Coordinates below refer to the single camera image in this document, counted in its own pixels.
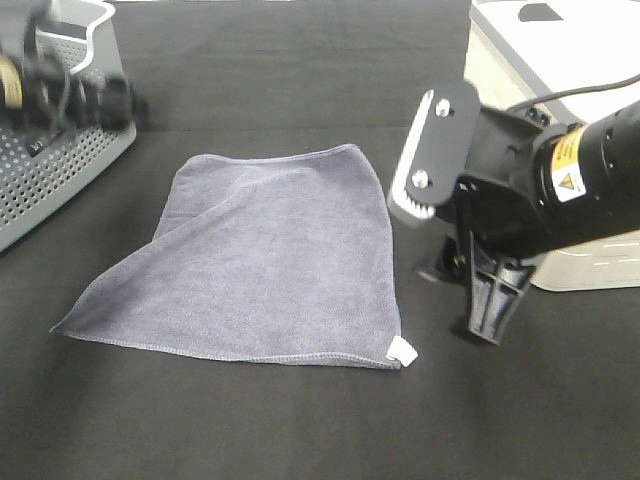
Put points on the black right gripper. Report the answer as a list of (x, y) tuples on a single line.
[(474, 166)]

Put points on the grey-blue microfiber towel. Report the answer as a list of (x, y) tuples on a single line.
[(280, 260)]

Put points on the white bin with grey lid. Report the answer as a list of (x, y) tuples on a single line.
[(518, 50)]

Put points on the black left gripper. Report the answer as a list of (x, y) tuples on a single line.
[(112, 105)]

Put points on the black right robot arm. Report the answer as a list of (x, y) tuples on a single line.
[(589, 175)]

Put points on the grey perforated plastic basket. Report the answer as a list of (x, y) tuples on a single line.
[(45, 158)]

